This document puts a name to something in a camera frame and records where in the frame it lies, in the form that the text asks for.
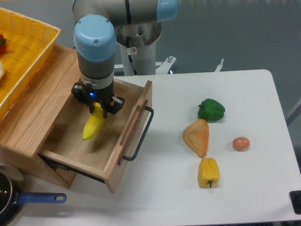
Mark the open wooden top drawer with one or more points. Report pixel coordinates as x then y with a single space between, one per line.
100 157

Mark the yellow bell pepper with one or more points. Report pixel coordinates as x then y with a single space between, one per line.
208 172

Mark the green bell pepper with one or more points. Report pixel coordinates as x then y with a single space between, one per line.
211 110

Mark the black drawer handle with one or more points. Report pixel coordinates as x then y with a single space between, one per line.
133 157

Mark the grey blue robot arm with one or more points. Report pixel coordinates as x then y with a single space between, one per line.
102 25

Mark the pan with blue handle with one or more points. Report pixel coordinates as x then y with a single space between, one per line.
12 197

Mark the wooden drawer cabinet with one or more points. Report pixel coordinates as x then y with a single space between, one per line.
31 119

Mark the yellow banana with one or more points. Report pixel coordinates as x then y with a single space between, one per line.
94 123

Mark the orange croissant bread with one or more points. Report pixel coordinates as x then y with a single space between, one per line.
196 137

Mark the white round food item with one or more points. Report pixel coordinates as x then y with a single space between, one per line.
2 69

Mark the red tomato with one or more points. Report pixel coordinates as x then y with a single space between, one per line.
3 44

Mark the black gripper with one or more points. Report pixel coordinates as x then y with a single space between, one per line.
87 95

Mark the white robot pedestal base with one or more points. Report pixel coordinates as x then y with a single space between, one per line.
137 44

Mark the black corner object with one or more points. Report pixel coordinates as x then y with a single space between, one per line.
295 197

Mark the yellow plastic basket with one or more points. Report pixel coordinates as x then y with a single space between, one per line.
29 43

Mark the brown egg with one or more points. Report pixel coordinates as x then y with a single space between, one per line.
240 143

